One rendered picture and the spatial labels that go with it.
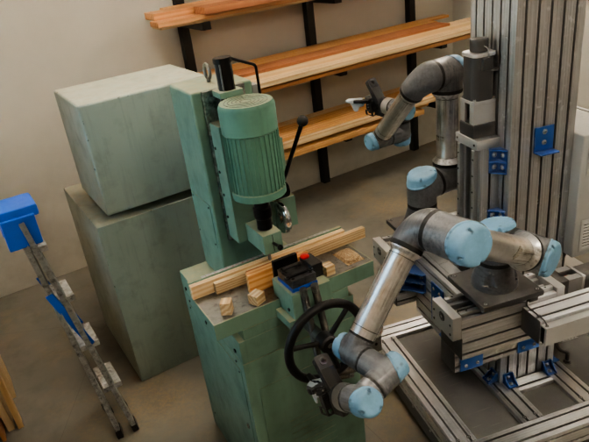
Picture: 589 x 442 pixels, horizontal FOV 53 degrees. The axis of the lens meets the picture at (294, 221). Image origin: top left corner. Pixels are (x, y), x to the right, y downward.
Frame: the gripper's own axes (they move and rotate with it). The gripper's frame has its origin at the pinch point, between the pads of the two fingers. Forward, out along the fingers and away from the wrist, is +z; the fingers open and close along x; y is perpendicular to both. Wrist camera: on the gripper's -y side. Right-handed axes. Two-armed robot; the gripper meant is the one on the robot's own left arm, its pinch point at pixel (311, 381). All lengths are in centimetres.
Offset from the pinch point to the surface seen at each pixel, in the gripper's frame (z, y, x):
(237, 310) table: 15.0, -26.3, -9.6
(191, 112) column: 17, -91, -1
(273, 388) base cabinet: 29.3, 4.1, -3.1
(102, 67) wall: 212, -185, 15
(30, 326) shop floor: 228, -45, -75
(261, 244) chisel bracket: 17.5, -43.5, 6.3
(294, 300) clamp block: 2.5, -24.0, 4.6
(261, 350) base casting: 20.9, -11.0, -5.0
